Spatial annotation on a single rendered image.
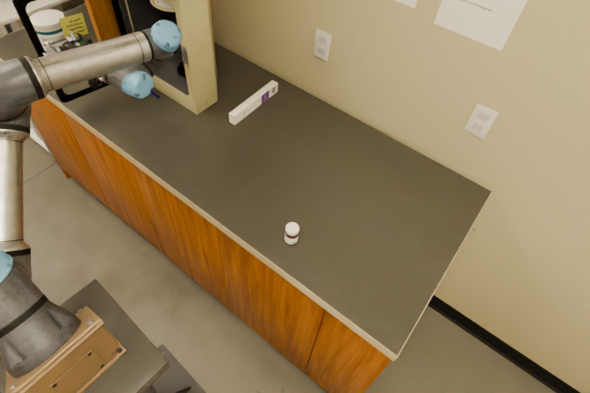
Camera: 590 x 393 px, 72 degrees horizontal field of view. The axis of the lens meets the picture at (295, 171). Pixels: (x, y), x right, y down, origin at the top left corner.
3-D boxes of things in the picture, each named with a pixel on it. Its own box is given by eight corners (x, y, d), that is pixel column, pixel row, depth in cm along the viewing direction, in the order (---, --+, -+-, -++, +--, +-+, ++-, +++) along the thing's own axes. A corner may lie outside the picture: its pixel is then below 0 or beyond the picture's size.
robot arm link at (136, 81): (160, 86, 118) (140, 106, 114) (132, 72, 121) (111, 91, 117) (150, 67, 111) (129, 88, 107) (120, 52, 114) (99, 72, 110)
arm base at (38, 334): (16, 386, 77) (-22, 348, 75) (10, 369, 89) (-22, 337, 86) (87, 325, 86) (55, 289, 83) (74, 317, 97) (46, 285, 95)
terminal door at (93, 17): (138, 73, 163) (110, -29, 133) (61, 104, 149) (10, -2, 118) (137, 72, 164) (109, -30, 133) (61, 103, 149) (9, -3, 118)
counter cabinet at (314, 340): (153, 121, 286) (119, -4, 217) (413, 299, 214) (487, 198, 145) (66, 177, 250) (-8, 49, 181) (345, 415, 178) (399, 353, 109)
